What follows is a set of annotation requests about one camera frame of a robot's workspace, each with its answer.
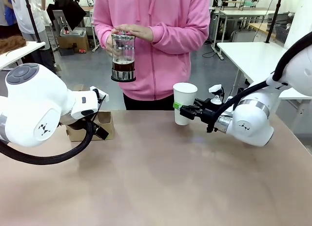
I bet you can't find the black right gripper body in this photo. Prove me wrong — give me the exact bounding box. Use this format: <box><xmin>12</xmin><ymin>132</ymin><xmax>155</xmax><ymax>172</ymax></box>
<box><xmin>194</xmin><ymin>98</ymin><xmax>221</xmax><ymax>134</ymax></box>

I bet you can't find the white paper cup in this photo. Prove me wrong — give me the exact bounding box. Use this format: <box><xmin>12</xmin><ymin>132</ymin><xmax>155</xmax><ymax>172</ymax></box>
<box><xmin>173</xmin><ymin>82</ymin><xmax>198</xmax><ymax>126</ymax></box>

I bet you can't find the glass french press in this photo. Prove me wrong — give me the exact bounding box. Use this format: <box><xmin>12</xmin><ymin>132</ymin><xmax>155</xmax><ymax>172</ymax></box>
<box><xmin>111</xmin><ymin>32</ymin><xmax>137</xmax><ymax>82</ymax></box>

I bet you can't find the brown cardboard cup carrier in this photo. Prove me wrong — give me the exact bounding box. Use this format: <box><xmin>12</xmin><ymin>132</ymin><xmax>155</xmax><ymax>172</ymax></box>
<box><xmin>66</xmin><ymin>84</ymin><xmax>116</xmax><ymax>142</ymax></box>

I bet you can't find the person's right forearm pink sleeve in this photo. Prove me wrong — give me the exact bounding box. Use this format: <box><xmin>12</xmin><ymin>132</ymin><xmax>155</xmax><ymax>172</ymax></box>
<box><xmin>93</xmin><ymin>19</ymin><xmax>115</xmax><ymax>53</ymax></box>

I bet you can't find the person's left forearm pink sleeve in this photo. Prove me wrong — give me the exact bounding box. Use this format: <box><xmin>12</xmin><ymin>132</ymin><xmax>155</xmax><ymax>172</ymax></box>
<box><xmin>150</xmin><ymin>21</ymin><xmax>211</xmax><ymax>45</ymax></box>

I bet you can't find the person's left hand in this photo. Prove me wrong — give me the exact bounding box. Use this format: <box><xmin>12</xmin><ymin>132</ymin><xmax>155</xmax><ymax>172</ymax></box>
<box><xmin>114</xmin><ymin>23</ymin><xmax>155</xmax><ymax>44</ymax></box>

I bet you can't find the person's right hand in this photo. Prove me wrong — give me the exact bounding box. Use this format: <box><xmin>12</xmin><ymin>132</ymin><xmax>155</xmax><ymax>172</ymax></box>
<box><xmin>105</xmin><ymin>28</ymin><xmax>116</xmax><ymax>57</ymax></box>

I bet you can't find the person in pink hoodie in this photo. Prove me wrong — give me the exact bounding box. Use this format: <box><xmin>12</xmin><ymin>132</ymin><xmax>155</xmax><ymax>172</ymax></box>
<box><xmin>93</xmin><ymin>0</ymin><xmax>212</xmax><ymax>111</ymax></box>

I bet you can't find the white background workbench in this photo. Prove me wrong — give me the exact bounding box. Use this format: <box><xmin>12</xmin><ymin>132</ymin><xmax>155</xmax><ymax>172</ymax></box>
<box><xmin>217</xmin><ymin>8</ymin><xmax>276</xmax><ymax>51</ymax></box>

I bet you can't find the black stand pole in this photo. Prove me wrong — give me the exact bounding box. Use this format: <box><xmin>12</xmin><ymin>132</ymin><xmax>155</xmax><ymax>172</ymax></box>
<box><xmin>23</xmin><ymin>0</ymin><xmax>42</xmax><ymax>43</ymax></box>
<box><xmin>265</xmin><ymin>0</ymin><xmax>284</xmax><ymax>44</ymax></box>

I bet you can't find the white standing desk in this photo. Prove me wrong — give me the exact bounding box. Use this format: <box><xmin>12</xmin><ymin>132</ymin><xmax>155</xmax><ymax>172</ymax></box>
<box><xmin>81</xmin><ymin>5</ymin><xmax>100</xmax><ymax>52</ymax></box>

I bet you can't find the brown cardboard box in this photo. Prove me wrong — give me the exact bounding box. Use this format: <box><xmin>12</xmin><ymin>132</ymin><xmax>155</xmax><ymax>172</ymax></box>
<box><xmin>58</xmin><ymin>30</ymin><xmax>90</xmax><ymax>54</ymax></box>

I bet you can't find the black hanging cloth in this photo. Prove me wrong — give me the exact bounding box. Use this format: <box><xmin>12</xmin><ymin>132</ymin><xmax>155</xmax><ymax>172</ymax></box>
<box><xmin>46</xmin><ymin>0</ymin><xmax>87</xmax><ymax>32</ymax></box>

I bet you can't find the small white side table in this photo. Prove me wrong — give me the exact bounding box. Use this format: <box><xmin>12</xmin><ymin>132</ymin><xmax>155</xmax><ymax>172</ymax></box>
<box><xmin>0</xmin><ymin>40</ymin><xmax>46</xmax><ymax>71</ymax></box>

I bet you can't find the brown furry object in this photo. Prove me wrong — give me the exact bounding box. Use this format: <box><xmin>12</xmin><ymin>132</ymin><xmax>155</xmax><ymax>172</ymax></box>
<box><xmin>0</xmin><ymin>36</ymin><xmax>27</xmax><ymax>55</ymax></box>

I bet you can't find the bystander in white shirt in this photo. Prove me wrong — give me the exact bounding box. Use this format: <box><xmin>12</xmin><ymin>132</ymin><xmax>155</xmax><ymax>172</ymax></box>
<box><xmin>9</xmin><ymin>0</ymin><xmax>60</xmax><ymax>75</ymax></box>

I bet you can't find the bystander in blue shirt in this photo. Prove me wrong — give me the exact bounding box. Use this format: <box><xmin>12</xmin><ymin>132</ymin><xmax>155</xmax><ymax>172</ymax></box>
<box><xmin>0</xmin><ymin>0</ymin><xmax>18</xmax><ymax>39</ymax></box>

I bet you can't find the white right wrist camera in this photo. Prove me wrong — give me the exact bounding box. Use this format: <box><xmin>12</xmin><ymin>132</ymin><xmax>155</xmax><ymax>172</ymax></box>
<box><xmin>208</xmin><ymin>84</ymin><xmax>224</xmax><ymax>105</ymax></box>

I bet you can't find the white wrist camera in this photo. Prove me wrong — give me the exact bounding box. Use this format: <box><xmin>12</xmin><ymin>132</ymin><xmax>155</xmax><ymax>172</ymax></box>
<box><xmin>89</xmin><ymin>86</ymin><xmax>110</xmax><ymax>103</ymax></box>
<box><xmin>208</xmin><ymin>84</ymin><xmax>224</xmax><ymax>105</ymax></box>

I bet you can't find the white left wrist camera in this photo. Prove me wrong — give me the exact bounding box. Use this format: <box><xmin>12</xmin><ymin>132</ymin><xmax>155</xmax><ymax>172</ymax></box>
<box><xmin>89</xmin><ymin>86</ymin><xmax>110</xmax><ymax>103</ymax></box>

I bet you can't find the grey wire basket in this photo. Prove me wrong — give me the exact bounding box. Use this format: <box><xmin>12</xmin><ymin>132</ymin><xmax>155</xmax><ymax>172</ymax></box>
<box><xmin>274</xmin><ymin>25</ymin><xmax>292</xmax><ymax>43</ymax></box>

